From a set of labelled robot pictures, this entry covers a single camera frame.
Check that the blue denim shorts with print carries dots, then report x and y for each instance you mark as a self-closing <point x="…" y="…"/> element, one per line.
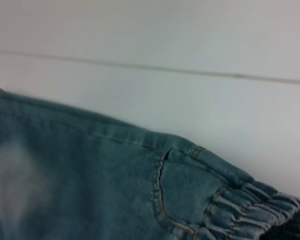
<point x="90" y="187"/>

